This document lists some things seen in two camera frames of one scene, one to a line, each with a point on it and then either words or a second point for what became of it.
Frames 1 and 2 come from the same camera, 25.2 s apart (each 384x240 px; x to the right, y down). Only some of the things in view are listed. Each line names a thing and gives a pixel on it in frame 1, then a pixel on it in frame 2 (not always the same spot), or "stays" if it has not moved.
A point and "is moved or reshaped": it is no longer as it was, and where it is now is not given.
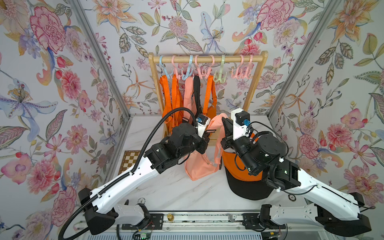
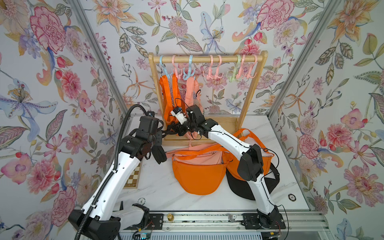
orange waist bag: (210, 100) → (200, 179)
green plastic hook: (222, 78) → (234, 78)
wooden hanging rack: (251, 57) stays
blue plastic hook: (187, 74) stays
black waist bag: (197, 96) is moved or reshaped
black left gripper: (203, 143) → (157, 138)
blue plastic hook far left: (160, 62) stays
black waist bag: (252, 190) stays
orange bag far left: (171, 102) stays
